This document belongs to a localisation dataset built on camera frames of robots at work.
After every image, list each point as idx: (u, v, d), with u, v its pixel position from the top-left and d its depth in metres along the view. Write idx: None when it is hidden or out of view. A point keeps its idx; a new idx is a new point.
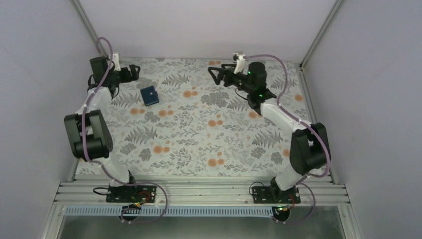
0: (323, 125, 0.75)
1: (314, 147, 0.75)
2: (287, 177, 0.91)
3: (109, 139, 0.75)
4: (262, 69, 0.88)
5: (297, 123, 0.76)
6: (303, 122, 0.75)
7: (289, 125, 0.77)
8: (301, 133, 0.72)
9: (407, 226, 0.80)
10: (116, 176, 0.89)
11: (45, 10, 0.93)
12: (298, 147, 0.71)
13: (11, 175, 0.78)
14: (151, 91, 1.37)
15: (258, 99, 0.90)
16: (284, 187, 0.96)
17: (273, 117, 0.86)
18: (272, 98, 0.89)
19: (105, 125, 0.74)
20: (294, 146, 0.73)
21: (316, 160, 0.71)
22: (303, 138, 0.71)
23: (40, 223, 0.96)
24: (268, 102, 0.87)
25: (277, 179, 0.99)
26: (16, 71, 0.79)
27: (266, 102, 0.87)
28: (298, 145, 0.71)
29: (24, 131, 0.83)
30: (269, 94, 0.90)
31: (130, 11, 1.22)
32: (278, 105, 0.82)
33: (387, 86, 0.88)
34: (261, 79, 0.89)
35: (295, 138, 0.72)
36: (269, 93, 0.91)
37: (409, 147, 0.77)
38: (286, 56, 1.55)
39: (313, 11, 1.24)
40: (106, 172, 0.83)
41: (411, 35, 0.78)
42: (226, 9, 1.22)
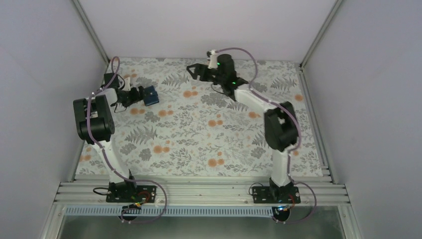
0: (290, 103, 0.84)
1: (287, 124, 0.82)
2: (277, 168, 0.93)
3: (111, 123, 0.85)
4: (229, 59, 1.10)
5: (268, 104, 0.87)
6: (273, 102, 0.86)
7: (261, 105, 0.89)
8: (271, 112, 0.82)
9: (407, 226, 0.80)
10: (116, 169, 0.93)
11: (45, 10, 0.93)
12: (270, 125, 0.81)
13: (11, 175, 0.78)
14: (151, 91, 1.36)
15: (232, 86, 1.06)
16: (281, 182, 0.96)
17: (247, 101, 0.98)
18: (244, 83, 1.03)
19: (109, 110, 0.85)
20: (267, 125, 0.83)
21: (288, 134, 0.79)
22: (274, 117, 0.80)
23: (40, 222, 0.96)
24: (242, 88, 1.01)
25: (273, 178, 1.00)
26: (16, 71, 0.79)
27: (239, 88, 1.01)
28: (269, 122, 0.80)
29: (24, 131, 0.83)
30: (241, 81, 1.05)
31: (131, 11, 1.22)
32: (250, 90, 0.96)
33: (387, 86, 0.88)
34: (230, 67, 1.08)
35: (266, 117, 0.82)
36: (241, 80, 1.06)
37: (409, 147, 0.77)
38: (286, 56, 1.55)
39: (313, 11, 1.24)
40: (105, 158, 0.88)
41: (411, 35, 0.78)
42: (226, 9, 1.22)
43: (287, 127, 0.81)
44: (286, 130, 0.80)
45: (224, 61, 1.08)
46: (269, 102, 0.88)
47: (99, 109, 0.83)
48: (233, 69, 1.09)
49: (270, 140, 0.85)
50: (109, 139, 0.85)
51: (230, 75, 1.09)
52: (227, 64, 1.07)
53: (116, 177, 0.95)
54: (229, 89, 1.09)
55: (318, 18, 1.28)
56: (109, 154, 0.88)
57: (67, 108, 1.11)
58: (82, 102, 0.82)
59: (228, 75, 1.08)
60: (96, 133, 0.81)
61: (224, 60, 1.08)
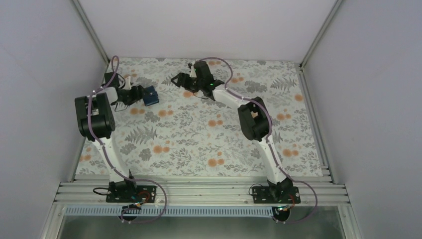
0: (261, 98, 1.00)
1: (259, 116, 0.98)
2: (266, 165, 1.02)
3: (112, 120, 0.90)
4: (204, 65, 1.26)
5: (241, 100, 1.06)
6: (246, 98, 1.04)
7: (236, 102, 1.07)
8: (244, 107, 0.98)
9: (406, 227, 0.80)
10: (116, 167, 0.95)
11: (45, 10, 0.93)
12: (245, 118, 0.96)
13: (11, 175, 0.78)
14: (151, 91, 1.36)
15: (210, 87, 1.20)
16: (275, 179, 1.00)
17: (225, 99, 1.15)
18: (221, 84, 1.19)
19: (109, 108, 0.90)
20: (242, 119, 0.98)
21: (261, 125, 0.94)
22: (247, 112, 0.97)
23: (40, 222, 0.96)
24: (218, 88, 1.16)
25: (268, 177, 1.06)
26: (16, 71, 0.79)
27: (216, 88, 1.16)
28: (244, 116, 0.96)
29: (24, 131, 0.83)
30: (217, 82, 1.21)
31: (130, 11, 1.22)
32: (225, 89, 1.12)
33: (387, 87, 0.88)
34: (205, 70, 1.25)
35: (241, 113, 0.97)
36: (218, 81, 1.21)
37: (410, 147, 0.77)
38: (286, 56, 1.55)
39: (313, 11, 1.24)
40: (106, 156, 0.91)
41: (411, 36, 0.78)
42: (226, 9, 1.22)
43: (259, 120, 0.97)
44: (259, 121, 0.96)
45: (199, 66, 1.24)
46: (242, 99, 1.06)
47: (100, 107, 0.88)
48: (209, 72, 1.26)
49: (247, 132, 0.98)
50: (109, 136, 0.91)
51: (206, 77, 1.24)
52: (202, 68, 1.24)
53: (117, 177, 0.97)
54: (208, 90, 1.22)
55: (317, 18, 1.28)
56: (110, 151, 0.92)
57: (67, 108, 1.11)
58: (84, 100, 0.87)
59: (205, 78, 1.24)
60: (97, 130, 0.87)
61: (200, 66, 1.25)
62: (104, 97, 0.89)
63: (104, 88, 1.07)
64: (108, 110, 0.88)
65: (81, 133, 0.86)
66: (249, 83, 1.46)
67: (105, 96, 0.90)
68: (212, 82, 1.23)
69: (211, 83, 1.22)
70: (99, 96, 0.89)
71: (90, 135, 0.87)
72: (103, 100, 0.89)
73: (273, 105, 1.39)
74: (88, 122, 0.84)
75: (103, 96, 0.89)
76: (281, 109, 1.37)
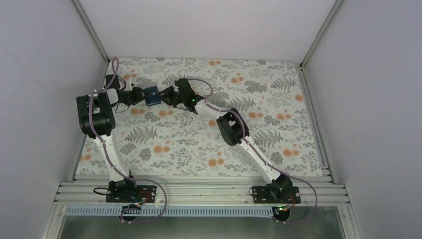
0: (235, 108, 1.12)
1: (236, 124, 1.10)
2: (257, 166, 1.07)
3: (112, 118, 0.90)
4: (185, 81, 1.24)
5: (220, 112, 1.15)
6: (222, 110, 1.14)
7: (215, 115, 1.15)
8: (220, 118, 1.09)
9: (406, 226, 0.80)
10: (116, 165, 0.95)
11: (45, 11, 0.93)
12: (223, 128, 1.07)
13: (11, 175, 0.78)
14: (153, 91, 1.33)
15: (192, 103, 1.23)
16: (270, 177, 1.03)
17: (205, 112, 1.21)
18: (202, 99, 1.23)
19: (110, 107, 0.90)
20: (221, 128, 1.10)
21: (238, 132, 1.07)
22: (225, 122, 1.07)
23: (40, 222, 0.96)
24: (199, 103, 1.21)
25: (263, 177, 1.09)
26: (16, 71, 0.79)
27: (197, 103, 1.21)
28: (223, 126, 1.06)
29: (24, 131, 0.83)
30: (199, 97, 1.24)
31: (130, 11, 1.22)
32: (206, 103, 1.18)
33: (388, 86, 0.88)
34: (187, 87, 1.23)
35: (220, 123, 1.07)
36: (199, 96, 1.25)
37: (410, 146, 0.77)
38: (287, 56, 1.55)
39: (312, 11, 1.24)
40: (106, 155, 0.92)
41: (412, 36, 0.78)
42: (226, 9, 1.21)
43: (236, 126, 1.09)
44: (236, 128, 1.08)
45: (182, 83, 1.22)
46: (220, 110, 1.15)
47: (101, 106, 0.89)
48: (191, 89, 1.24)
49: (225, 138, 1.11)
50: (109, 134, 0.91)
51: (189, 94, 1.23)
52: (183, 85, 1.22)
53: (117, 176, 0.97)
54: (190, 105, 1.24)
55: (317, 17, 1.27)
56: (110, 149, 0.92)
57: (66, 108, 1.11)
58: (85, 99, 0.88)
59: (187, 94, 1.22)
60: (98, 128, 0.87)
61: (181, 84, 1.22)
62: (105, 95, 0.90)
63: (105, 89, 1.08)
64: (108, 108, 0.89)
65: (81, 130, 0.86)
66: (249, 83, 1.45)
67: (105, 96, 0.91)
68: (194, 98, 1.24)
69: (193, 99, 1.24)
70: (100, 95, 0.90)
71: (91, 133, 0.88)
72: (104, 99, 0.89)
73: (273, 104, 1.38)
74: (89, 120, 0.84)
75: (103, 95, 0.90)
76: (281, 109, 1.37)
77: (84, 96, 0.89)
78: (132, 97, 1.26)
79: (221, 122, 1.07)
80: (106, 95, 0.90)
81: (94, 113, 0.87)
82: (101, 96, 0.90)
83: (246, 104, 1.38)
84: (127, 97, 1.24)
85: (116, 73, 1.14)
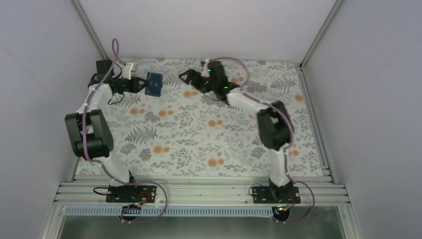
0: (282, 102, 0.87)
1: (279, 123, 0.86)
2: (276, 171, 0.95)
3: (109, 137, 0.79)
4: (218, 66, 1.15)
5: (260, 105, 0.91)
6: (265, 103, 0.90)
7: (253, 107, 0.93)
8: (263, 113, 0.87)
9: (406, 226, 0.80)
10: (116, 176, 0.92)
11: (45, 12, 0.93)
12: (264, 125, 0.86)
13: (11, 175, 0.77)
14: (156, 82, 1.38)
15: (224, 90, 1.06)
16: (280, 182, 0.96)
17: (239, 103, 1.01)
18: (237, 87, 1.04)
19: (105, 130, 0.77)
20: (260, 125, 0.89)
21: (281, 133, 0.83)
22: (266, 117, 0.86)
23: (40, 222, 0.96)
24: (233, 91, 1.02)
25: (272, 177, 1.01)
26: (15, 71, 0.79)
27: (231, 91, 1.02)
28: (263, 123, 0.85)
29: (24, 131, 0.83)
30: (233, 85, 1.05)
31: (130, 11, 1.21)
32: (242, 92, 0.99)
33: (387, 86, 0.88)
34: (221, 72, 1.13)
35: (260, 118, 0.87)
36: (233, 84, 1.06)
37: (409, 147, 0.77)
38: (286, 56, 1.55)
39: (313, 11, 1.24)
40: (106, 171, 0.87)
41: (411, 36, 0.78)
42: (226, 9, 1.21)
43: (282, 126, 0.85)
44: (280, 127, 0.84)
45: (214, 68, 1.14)
46: (260, 102, 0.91)
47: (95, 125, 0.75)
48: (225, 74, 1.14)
49: (264, 139, 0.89)
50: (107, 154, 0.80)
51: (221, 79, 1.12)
52: (218, 70, 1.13)
53: (116, 182, 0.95)
54: (222, 93, 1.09)
55: (318, 18, 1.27)
56: (110, 167, 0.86)
57: (66, 108, 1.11)
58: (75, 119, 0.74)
59: (218, 81, 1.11)
60: (94, 150, 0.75)
61: (214, 68, 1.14)
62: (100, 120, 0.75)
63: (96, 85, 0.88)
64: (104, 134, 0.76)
65: (75, 154, 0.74)
66: (249, 83, 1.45)
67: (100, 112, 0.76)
68: (227, 84, 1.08)
69: (225, 85, 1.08)
70: (93, 117, 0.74)
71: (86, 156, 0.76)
72: (98, 123, 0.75)
73: None
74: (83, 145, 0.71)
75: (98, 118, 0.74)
76: None
77: (73, 114, 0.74)
78: (128, 87, 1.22)
79: (264, 118, 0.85)
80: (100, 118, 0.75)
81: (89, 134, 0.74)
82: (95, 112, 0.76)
83: None
84: (124, 88, 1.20)
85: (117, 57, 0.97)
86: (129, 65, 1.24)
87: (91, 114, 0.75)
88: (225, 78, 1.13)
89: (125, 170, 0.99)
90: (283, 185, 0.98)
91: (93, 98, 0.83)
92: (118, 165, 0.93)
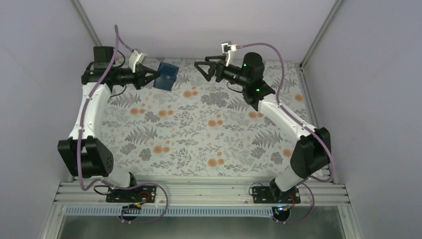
0: (327, 130, 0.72)
1: (316, 149, 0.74)
2: (287, 180, 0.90)
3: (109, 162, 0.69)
4: (258, 63, 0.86)
5: (301, 128, 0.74)
6: (308, 128, 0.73)
7: (292, 129, 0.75)
8: (304, 140, 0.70)
9: (406, 226, 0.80)
10: (116, 183, 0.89)
11: (45, 12, 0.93)
12: (303, 154, 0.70)
13: (11, 175, 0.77)
14: None
15: (256, 94, 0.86)
16: (284, 188, 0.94)
17: (271, 115, 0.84)
18: (271, 93, 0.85)
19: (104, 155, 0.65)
20: (297, 151, 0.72)
21: (316, 163, 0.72)
22: (308, 146, 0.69)
23: (40, 222, 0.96)
24: (268, 101, 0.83)
25: (277, 180, 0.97)
26: (15, 71, 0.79)
27: (264, 99, 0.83)
28: (304, 152, 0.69)
29: (24, 131, 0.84)
30: (266, 88, 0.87)
31: (129, 12, 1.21)
32: (279, 105, 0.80)
33: (387, 86, 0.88)
34: (260, 71, 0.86)
35: (300, 146, 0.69)
36: (266, 87, 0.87)
37: (409, 147, 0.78)
38: (286, 56, 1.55)
39: (313, 11, 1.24)
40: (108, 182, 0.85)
41: (411, 37, 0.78)
42: (226, 9, 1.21)
43: (319, 154, 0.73)
44: (317, 156, 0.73)
45: (252, 64, 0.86)
46: (302, 125, 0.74)
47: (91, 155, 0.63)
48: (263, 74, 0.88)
49: (295, 165, 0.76)
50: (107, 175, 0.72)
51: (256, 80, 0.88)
52: (256, 69, 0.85)
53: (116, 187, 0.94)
54: (252, 96, 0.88)
55: (318, 18, 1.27)
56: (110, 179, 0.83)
57: (66, 108, 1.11)
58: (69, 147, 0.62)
59: (254, 81, 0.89)
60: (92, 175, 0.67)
61: (252, 64, 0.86)
62: (96, 150, 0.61)
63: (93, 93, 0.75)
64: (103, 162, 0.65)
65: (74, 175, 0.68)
66: None
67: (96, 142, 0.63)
68: (260, 87, 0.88)
69: (258, 88, 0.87)
70: (88, 146, 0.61)
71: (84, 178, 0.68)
72: (95, 153, 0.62)
73: None
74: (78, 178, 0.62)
75: (93, 147, 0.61)
76: None
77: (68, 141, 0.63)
78: (132, 82, 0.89)
79: (305, 149, 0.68)
80: (95, 147, 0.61)
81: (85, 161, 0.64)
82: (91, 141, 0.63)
83: (246, 105, 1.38)
84: (123, 80, 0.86)
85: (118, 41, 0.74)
86: (136, 56, 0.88)
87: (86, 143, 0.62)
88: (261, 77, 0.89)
89: (126, 174, 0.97)
90: (287, 190, 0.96)
91: (88, 111, 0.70)
92: (118, 171, 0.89)
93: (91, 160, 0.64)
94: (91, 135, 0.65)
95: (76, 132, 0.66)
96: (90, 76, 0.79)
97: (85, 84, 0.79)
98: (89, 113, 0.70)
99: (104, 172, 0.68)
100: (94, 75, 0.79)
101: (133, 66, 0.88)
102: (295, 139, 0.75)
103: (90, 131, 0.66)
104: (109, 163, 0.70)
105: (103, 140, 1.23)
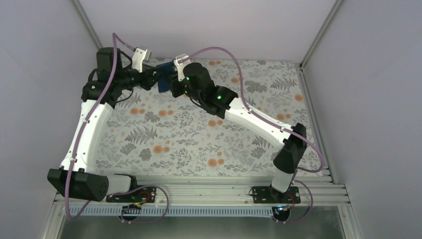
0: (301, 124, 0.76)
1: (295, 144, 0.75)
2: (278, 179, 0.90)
3: (100, 190, 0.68)
4: (197, 69, 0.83)
5: (281, 131, 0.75)
6: (286, 129, 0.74)
7: (271, 135, 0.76)
8: (288, 144, 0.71)
9: (406, 227, 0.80)
10: (114, 191, 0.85)
11: (45, 13, 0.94)
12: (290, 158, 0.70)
13: (11, 174, 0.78)
14: None
15: (216, 100, 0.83)
16: (284, 188, 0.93)
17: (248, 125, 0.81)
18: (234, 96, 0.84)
19: (96, 186, 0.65)
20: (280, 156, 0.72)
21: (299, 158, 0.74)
22: (293, 149, 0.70)
23: (41, 222, 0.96)
24: (236, 107, 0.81)
25: (274, 184, 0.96)
26: (15, 71, 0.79)
27: (230, 107, 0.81)
28: (290, 156, 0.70)
29: (25, 131, 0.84)
30: (223, 91, 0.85)
31: (128, 11, 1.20)
32: (249, 110, 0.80)
33: (386, 86, 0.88)
34: (205, 77, 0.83)
35: (285, 151, 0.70)
36: (222, 89, 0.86)
37: (409, 147, 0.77)
38: (286, 56, 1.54)
39: (312, 11, 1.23)
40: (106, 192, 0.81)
41: (410, 37, 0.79)
42: (226, 9, 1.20)
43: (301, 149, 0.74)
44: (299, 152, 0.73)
45: (194, 73, 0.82)
46: (280, 128, 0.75)
47: (80, 191, 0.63)
48: (208, 79, 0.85)
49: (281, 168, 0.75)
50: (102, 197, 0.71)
51: (208, 86, 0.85)
52: (201, 75, 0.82)
53: None
54: (214, 104, 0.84)
55: (318, 18, 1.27)
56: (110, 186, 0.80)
57: (66, 108, 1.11)
58: (58, 181, 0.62)
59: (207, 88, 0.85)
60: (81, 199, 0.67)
61: (194, 72, 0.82)
62: (87, 185, 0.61)
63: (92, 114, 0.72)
64: (94, 192, 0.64)
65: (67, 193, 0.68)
66: (249, 83, 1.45)
67: (84, 180, 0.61)
68: (219, 93, 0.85)
69: (219, 95, 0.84)
70: (79, 180, 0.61)
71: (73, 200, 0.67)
72: (85, 188, 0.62)
73: (273, 104, 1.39)
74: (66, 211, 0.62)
75: (84, 182, 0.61)
76: (281, 109, 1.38)
77: (57, 176, 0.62)
78: (140, 83, 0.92)
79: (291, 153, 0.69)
80: (86, 182, 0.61)
81: (74, 192, 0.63)
82: (79, 179, 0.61)
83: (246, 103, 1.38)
84: (133, 83, 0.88)
85: (116, 50, 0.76)
86: (141, 54, 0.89)
87: (75, 179, 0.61)
88: (209, 82, 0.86)
89: (126, 179, 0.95)
90: (287, 188, 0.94)
91: (84, 137, 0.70)
92: (117, 179, 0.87)
93: (80, 192, 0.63)
94: (82, 168, 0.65)
95: (67, 162, 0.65)
96: (92, 91, 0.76)
97: (85, 100, 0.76)
98: (82, 141, 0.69)
99: (96, 198, 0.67)
100: (97, 89, 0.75)
101: (140, 65, 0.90)
102: (278, 144, 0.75)
103: (81, 163, 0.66)
104: (102, 188, 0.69)
105: (103, 140, 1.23)
